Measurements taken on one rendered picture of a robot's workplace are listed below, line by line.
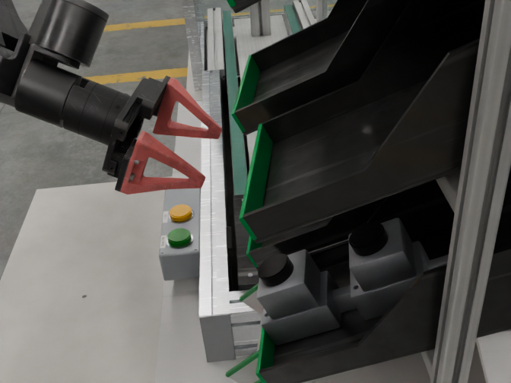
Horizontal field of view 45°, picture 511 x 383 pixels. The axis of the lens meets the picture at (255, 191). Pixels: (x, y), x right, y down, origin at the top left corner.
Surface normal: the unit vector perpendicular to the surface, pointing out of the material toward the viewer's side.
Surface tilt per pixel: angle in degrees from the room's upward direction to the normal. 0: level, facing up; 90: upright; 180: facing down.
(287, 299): 90
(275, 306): 90
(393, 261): 90
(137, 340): 0
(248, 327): 90
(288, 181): 25
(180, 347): 0
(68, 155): 0
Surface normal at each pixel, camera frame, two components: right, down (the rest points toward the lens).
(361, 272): -0.11, 0.58
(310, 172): -0.48, -0.74
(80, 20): 0.46, 0.20
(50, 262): -0.07, -0.82
